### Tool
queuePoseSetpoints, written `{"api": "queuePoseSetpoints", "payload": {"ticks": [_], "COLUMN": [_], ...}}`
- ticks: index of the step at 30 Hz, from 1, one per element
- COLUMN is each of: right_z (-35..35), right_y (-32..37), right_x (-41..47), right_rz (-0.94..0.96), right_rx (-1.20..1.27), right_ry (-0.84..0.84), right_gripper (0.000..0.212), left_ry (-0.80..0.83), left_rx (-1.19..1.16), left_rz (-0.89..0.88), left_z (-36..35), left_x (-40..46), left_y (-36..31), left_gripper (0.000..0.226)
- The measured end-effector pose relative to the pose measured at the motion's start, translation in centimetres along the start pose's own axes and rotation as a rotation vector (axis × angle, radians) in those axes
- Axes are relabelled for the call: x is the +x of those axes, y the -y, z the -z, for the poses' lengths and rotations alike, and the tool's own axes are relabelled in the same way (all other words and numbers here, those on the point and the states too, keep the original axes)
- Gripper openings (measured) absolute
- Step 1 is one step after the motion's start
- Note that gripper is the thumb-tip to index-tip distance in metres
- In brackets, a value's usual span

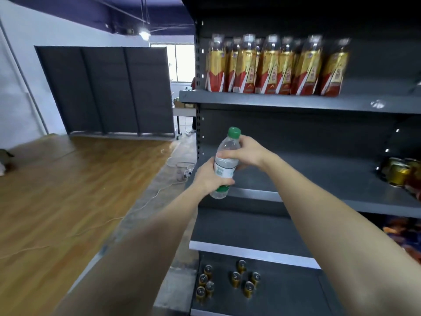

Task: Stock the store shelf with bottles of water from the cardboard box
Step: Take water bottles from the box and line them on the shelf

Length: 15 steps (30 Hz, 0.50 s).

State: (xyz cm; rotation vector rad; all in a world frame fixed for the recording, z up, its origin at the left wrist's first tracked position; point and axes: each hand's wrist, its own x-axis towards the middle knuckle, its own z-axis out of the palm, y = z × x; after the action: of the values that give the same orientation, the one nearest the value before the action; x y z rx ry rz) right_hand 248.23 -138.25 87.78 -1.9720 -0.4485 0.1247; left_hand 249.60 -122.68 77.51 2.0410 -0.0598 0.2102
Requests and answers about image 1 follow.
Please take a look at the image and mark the dark grey partition panels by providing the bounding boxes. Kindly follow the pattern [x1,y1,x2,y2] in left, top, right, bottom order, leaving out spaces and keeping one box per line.
[34,46,175,135]

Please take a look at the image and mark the row of gold red drink bottles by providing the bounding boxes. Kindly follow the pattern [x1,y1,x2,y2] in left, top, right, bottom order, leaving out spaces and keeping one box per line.
[204,33,353,97]

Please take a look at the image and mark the pile of blue orange snack packets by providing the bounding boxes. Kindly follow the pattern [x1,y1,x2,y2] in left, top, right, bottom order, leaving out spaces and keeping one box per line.
[383,216,421,264]

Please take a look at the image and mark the water bottle green cap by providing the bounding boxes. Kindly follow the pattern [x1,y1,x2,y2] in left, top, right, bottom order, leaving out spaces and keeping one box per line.
[209,126,242,200]

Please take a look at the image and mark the person's right hand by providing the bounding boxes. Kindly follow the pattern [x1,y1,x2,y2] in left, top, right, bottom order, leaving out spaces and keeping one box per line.
[217,134,274,172]

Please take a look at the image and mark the person's left hand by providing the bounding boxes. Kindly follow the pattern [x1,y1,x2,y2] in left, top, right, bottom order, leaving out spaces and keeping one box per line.
[190,157,236,196]

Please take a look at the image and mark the person's left forearm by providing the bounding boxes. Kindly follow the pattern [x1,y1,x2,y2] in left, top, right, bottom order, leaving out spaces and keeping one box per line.
[52,186,211,316]

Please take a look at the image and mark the person's right forearm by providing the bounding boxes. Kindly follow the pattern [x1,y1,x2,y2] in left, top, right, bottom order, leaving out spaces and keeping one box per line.
[260,154,421,316]

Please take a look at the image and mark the white power strip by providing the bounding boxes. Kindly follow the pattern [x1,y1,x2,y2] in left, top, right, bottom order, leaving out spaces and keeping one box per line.
[176,162,196,181]

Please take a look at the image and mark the white wall pipe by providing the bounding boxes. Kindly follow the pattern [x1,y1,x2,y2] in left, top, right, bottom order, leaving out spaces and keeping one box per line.
[0,19,50,135]

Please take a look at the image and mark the group of small gold cans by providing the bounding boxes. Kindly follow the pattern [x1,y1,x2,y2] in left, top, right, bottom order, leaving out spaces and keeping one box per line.
[196,259,262,302]

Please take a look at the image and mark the dark grey metal shelf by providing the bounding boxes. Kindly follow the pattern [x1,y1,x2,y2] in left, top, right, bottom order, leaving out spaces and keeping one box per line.
[179,0,421,316]

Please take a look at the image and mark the pile of shiny yellow cans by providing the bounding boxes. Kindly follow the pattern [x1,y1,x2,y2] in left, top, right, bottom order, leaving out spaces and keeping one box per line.
[381,157,421,194]

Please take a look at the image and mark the white table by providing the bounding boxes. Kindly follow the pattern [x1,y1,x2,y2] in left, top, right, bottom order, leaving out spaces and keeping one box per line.
[172,107,198,140]

